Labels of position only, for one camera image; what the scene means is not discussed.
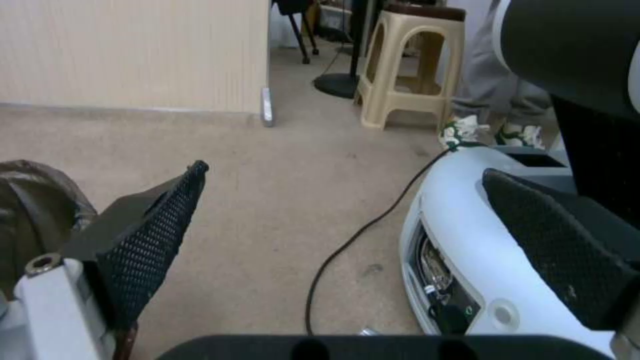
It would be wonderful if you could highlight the silver partition foot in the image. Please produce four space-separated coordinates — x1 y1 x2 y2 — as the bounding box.
259 87 279 129

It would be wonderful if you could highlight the dark brown stool cushion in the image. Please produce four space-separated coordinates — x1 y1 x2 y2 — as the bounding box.
383 2 467 22

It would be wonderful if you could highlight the brown bag lined trash can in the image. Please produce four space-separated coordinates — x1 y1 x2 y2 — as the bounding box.
0 159 99 301

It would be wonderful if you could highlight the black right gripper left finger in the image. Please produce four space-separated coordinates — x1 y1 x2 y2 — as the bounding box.
0 160 211 360

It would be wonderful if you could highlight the person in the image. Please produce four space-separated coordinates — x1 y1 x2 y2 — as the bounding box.
452 0 557 127

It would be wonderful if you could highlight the beige partition panel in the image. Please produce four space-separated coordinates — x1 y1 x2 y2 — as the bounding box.
0 0 272 114

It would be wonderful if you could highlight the black floor cable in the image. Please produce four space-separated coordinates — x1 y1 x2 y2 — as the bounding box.
304 144 482 337

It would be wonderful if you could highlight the black office chair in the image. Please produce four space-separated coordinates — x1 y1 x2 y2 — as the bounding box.
272 0 325 65

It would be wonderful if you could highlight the beige plastic stool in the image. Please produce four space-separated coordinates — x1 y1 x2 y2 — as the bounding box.
352 10 467 131

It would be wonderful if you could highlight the black round base floor stand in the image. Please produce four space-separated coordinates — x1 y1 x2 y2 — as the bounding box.
313 0 379 100

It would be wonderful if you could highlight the person's white green shoe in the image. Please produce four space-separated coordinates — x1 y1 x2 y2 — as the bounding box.
438 115 490 150
494 122 545 149

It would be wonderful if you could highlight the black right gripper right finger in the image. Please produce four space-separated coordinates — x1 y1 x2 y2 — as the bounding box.
481 167 640 333

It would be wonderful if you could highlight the black white robot torso column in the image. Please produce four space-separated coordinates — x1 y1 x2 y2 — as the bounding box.
492 0 640 211

